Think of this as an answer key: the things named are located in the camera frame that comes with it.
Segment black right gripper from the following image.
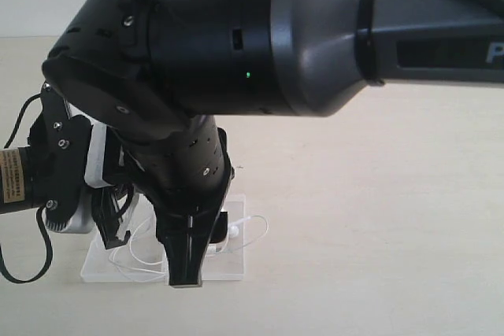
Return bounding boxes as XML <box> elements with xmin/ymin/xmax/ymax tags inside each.
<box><xmin>103</xmin><ymin>127</ymin><xmax>234</xmax><ymax>288</ymax></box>

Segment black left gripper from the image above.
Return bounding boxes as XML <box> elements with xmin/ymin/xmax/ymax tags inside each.
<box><xmin>28</xmin><ymin>83</ymin><xmax>131</xmax><ymax>249</ymax></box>

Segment white wired earphones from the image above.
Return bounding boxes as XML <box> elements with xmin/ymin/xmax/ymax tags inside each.
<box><xmin>108</xmin><ymin>215</ymin><xmax>271</xmax><ymax>280</ymax></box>

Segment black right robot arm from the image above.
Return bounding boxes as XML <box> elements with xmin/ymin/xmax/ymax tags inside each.
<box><xmin>42</xmin><ymin>0</ymin><xmax>503</xmax><ymax>287</ymax></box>

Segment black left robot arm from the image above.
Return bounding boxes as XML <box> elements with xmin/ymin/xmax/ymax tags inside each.
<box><xmin>1</xmin><ymin>83</ymin><xmax>135</xmax><ymax>249</ymax></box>

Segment clear plastic hinged storage box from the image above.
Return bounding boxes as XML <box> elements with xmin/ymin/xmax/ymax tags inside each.
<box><xmin>80</xmin><ymin>194</ymin><xmax>246</xmax><ymax>283</ymax></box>

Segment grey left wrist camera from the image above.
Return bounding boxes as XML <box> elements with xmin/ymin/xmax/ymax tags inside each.
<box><xmin>45</xmin><ymin>186</ymin><xmax>95</xmax><ymax>234</ymax></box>

